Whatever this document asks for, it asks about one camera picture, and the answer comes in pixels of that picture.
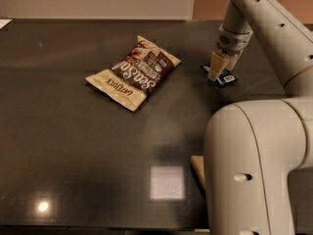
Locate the blue rxbar blueberry bar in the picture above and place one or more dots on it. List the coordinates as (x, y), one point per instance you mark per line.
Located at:
(225, 79)

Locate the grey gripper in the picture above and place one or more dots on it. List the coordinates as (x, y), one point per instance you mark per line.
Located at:
(233, 42)

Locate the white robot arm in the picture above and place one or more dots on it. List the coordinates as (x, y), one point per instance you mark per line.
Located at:
(251, 147)

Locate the brown sea salt chips bag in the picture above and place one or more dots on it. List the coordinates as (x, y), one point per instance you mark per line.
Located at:
(137, 75)

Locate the white paper sheet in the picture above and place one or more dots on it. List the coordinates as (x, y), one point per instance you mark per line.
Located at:
(4, 22)

